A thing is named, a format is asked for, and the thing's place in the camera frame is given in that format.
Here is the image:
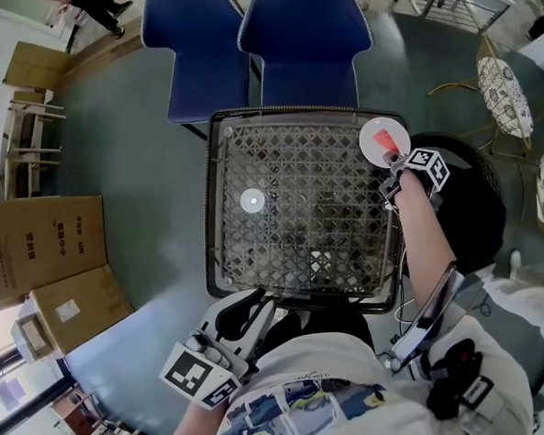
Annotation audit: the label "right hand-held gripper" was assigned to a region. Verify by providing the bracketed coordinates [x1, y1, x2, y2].
[376, 145, 453, 212]

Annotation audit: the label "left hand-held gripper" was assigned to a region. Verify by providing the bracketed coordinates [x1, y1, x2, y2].
[153, 287, 284, 414]

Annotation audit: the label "white round plate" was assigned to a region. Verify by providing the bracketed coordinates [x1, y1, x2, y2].
[356, 115, 412, 170]

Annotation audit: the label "red object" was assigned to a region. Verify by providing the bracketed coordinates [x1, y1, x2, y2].
[371, 128, 400, 154]

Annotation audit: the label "person's left forearm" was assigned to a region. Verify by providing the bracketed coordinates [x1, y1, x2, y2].
[158, 396, 231, 435]

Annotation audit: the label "person's right forearm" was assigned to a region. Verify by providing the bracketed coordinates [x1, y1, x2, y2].
[395, 168, 461, 318]

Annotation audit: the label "black mesh-top table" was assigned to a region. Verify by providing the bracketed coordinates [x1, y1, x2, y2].
[194, 96, 421, 326]

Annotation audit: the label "person's black trousers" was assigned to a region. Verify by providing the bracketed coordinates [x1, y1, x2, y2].
[252, 305, 376, 365]

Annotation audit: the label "person's white printed t-shirt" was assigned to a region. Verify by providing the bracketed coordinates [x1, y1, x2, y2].
[187, 319, 537, 435]

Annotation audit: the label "black chest-mounted phone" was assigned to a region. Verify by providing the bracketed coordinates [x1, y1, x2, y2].
[384, 262, 471, 366]

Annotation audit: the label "blue upholstered chair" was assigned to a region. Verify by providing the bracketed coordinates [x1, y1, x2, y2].
[139, 0, 257, 145]
[235, 0, 379, 117]

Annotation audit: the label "cardboard box with white label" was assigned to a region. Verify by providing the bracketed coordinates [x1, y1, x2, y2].
[29, 262, 138, 359]

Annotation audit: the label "white cloth bag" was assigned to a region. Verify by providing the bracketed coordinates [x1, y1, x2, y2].
[480, 248, 544, 363]

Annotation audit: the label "large cardboard box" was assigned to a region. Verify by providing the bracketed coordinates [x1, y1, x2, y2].
[0, 193, 111, 303]

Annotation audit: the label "white open carton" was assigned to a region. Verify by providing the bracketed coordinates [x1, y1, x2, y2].
[8, 310, 60, 367]

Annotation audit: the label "light wooden rack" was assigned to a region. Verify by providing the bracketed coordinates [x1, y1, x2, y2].
[0, 88, 72, 200]

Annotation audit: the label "flat cardboard box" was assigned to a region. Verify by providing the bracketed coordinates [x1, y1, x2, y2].
[0, 37, 76, 95]

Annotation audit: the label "thin white cable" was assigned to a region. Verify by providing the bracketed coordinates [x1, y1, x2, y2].
[393, 296, 420, 328]

